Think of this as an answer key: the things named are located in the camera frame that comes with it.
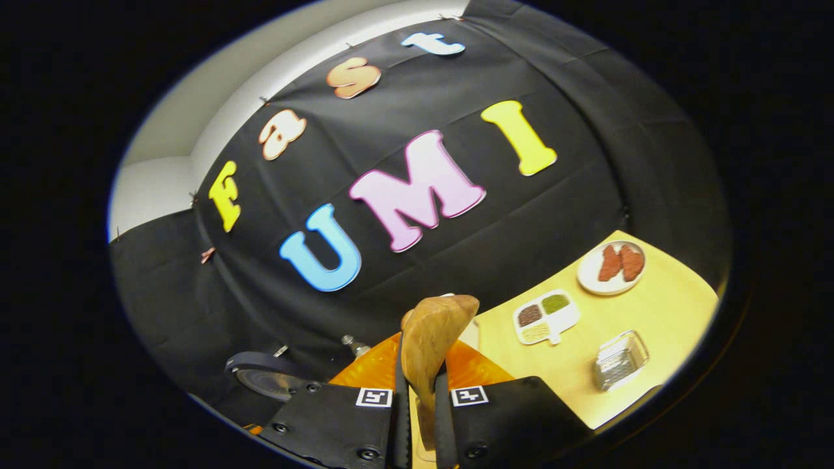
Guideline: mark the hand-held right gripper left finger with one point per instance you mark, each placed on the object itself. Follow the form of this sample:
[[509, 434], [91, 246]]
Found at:
[[339, 423]]

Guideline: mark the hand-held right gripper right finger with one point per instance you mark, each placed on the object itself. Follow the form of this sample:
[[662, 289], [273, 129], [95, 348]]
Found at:
[[508, 417]]

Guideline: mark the dark grey rice cooker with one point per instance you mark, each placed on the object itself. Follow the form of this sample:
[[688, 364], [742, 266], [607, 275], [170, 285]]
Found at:
[[260, 361]]

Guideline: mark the glass bottle yellow label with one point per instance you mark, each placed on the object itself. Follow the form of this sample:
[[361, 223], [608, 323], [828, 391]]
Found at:
[[355, 345]]

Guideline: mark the pile of pale soybeans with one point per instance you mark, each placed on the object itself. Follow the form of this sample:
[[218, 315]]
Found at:
[[534, 333]]

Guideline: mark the pile of dark brown beans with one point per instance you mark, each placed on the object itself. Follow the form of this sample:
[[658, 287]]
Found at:
[[529, 315]]

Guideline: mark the white divided dish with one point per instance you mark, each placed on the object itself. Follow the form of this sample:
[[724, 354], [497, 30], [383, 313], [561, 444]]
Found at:
[[567, 320]]

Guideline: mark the pile of green beans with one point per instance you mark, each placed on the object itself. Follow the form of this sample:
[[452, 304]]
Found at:
[[555, 303]]

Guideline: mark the white round plate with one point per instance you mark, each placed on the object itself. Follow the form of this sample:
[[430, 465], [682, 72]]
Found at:
[[589, 277]]

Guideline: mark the red meat piece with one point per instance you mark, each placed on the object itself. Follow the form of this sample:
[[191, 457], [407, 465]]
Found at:
[[610, 264], [632, 262]]

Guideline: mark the copper cloth clip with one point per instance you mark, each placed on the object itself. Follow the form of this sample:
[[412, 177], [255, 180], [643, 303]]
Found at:
[[208, 255]]

